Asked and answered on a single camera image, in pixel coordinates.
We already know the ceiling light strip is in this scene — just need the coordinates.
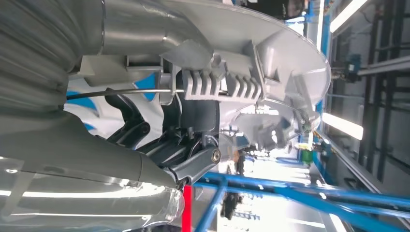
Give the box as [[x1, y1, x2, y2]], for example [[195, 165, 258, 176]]
[[322, 112, 364, 141], [330, 0, 369, 33]]

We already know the ceiling hoist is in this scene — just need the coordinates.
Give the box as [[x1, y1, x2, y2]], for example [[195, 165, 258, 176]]
[[333, 54, 363, 82]]

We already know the green plastic crate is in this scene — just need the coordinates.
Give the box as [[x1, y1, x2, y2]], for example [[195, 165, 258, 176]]
[[299, 148, 315, 165]]

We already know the red barrier belt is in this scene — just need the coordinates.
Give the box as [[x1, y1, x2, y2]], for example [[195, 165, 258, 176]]
[[182, 185, 193, 232]]

